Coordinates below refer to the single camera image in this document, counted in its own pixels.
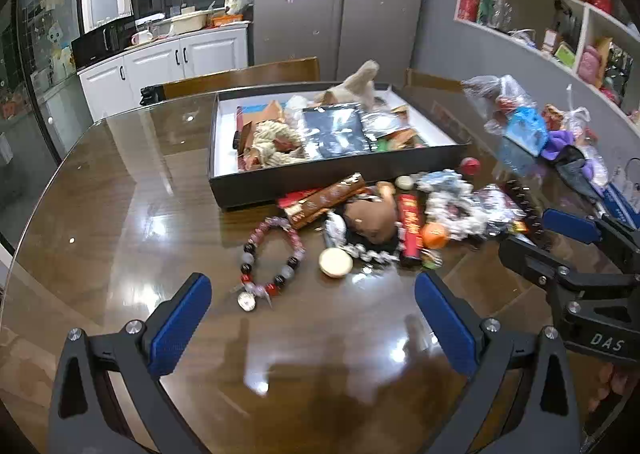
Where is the clear plastic bag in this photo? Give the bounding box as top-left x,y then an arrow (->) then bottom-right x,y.
460,74 -> 538,135

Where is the white kitchen cabinet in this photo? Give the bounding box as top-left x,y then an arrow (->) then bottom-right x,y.
77,24 -> 249,125

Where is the brown patterned snack packet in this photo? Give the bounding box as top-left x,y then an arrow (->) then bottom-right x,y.
287,173 -> 368,229

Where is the cream basin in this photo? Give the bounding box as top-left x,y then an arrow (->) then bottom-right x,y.
170,11 -> 208,32

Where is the purple cloth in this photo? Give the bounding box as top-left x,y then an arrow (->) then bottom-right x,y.
542,130 -> 586,159

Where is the pink bag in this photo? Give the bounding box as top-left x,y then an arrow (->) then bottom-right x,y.
577,46 -> 604,80

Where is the silver wrapped candy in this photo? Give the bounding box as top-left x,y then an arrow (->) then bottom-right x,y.
322,211 -> 348,247

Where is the person's right hand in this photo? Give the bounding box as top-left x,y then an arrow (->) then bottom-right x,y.
589,363 -> 632,414

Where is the glass sliding door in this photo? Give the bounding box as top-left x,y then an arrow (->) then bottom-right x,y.
0,0 -> 96,245

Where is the orange ball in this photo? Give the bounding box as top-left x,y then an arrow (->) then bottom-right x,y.
420,223 -> 451,249

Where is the round cream disc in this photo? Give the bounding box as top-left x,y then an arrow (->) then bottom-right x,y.
318,248 -> 353,279

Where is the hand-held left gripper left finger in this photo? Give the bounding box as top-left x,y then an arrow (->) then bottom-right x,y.
47,272 -> 213,454

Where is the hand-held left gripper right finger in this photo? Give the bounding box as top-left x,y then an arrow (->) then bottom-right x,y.
414,270 -> 583,454

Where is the blue white knitted yarn piece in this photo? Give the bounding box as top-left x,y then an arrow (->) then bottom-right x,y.
417,170 -> 488,235

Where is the red rectangular packet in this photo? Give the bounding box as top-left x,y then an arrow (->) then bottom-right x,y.
397,193 -> 424,267

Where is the beige knitted rope piece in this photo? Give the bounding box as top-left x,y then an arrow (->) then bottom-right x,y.
239,120 -> 308,169

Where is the silver bead chain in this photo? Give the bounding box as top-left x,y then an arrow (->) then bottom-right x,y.
347,243 -> 401,265

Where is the light blue packet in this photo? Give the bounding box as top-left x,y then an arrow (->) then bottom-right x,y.
500,106 -> 551,159

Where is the black microwave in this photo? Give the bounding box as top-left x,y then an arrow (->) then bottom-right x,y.
71,21 -> 136,70

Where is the silver foil packet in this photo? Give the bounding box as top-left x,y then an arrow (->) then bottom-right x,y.
475,184 -> 531,235

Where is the bead bracelet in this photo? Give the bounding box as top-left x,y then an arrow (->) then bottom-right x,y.
236,216 -> 306,313

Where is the clear plastic wrap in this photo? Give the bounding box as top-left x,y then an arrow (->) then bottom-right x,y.
492,0 -> 514,32

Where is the dark blue cloth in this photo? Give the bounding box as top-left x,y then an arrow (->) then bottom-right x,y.
555,159 -> 606,197

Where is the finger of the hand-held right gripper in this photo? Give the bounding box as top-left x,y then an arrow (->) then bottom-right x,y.
541,208 -> 640,277
498,235 -> 640,315

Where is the black storage box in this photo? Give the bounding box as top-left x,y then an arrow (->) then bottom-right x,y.
207,82 -> 471,209

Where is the brown plush doll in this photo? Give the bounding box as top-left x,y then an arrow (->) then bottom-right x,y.
345,181 -> 401,245

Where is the silver refrigerator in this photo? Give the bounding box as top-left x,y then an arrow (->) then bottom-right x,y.
252,0 -> 430,83

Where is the beige plush toy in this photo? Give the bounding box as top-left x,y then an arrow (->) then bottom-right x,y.
314,60 -> 381,109

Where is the wooden chair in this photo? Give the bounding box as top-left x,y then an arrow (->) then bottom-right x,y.
405,68 -> 466,94
140,57 -> 321,99

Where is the red flat packet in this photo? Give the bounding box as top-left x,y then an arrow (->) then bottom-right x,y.
277,190 -> 321,211

